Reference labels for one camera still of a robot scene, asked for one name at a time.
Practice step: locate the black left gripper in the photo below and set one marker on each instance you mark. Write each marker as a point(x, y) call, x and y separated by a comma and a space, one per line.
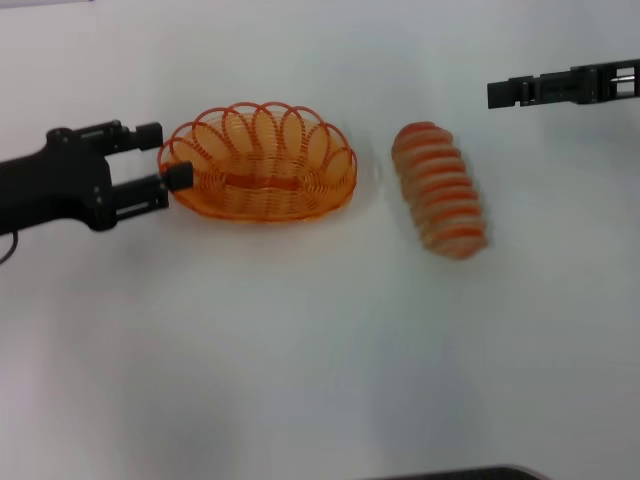
point(55, 185)

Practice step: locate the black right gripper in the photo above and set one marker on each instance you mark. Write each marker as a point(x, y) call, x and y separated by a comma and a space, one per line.
point(605, 82)

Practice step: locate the striped orange bread loaf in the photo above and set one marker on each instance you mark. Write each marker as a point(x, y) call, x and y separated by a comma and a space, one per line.
point(440, 192)

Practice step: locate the dark rounded object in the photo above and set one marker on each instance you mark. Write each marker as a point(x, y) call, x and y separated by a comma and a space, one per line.
point(460, 473)

